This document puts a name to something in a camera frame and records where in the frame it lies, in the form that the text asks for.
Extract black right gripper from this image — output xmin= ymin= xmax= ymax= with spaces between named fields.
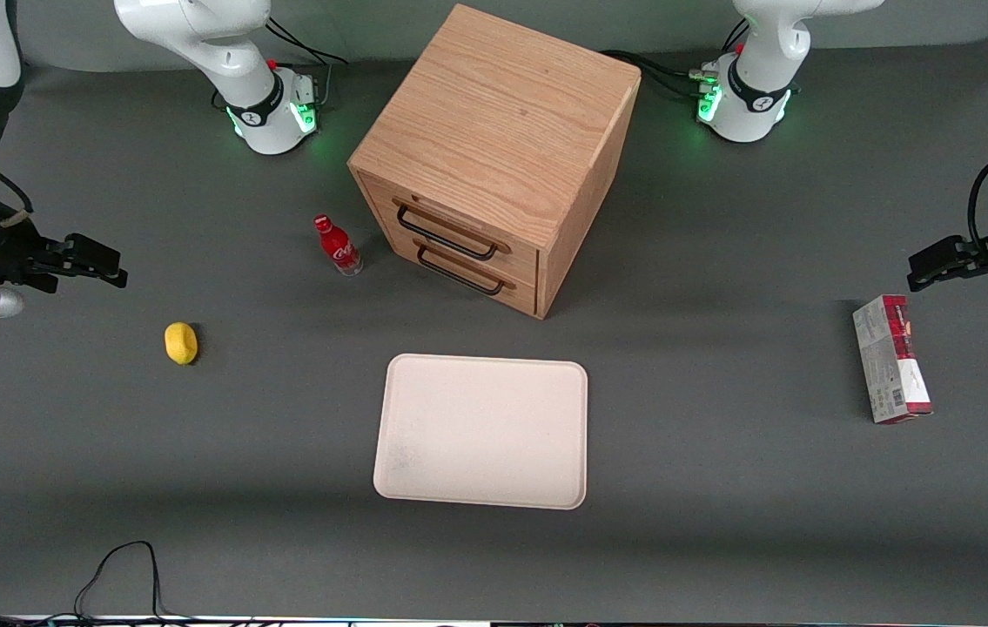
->
xmin=0 ymin=199 xmax=129 ymax=295

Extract red coke bottle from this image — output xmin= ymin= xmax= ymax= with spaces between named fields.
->
xmin=313 ymin=214 xmax=365 ymax=277

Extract cream plastic tray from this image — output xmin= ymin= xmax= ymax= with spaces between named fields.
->
xmin=372 ymin=353 xmax=589 ymax=511

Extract red grey carton box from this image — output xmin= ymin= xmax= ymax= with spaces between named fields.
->
xmin=851 ymin=294 xmax=934 ymax=425

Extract yellow lemon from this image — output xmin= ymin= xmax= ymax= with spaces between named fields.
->
xmin=164 ymin=321 xmax=199 ymax=367

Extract wooden drawer cabinet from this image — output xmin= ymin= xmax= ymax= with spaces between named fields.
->
xmin=347 ymin=3 xmax=642 ymax=321

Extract thin black looped cable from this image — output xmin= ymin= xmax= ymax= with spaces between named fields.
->
xmin=0 ymin=540 xmax=286 ymax=627

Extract black right arm base cables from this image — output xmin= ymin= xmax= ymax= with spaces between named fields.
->
xmin=212 ymin=16 xmax=350 ymax=112

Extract black arm base cables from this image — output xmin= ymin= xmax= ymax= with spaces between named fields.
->
xmin=212 ymin=16 xmax=350 ymax=112
xmin=600 ymin=16 xmax=751 ymax=102

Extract black left arm base cables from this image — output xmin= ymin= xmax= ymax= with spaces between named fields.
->
xmin=600 ymin=16 xmax=751 ymax=102

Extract long black drawer handle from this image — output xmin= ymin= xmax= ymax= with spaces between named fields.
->
xmin=394 ymin=201 xmax=501 ymax=262

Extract short black drawer handle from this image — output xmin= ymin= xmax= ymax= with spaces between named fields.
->
xmin=415 ymin=243 xmax=507 ymax=297

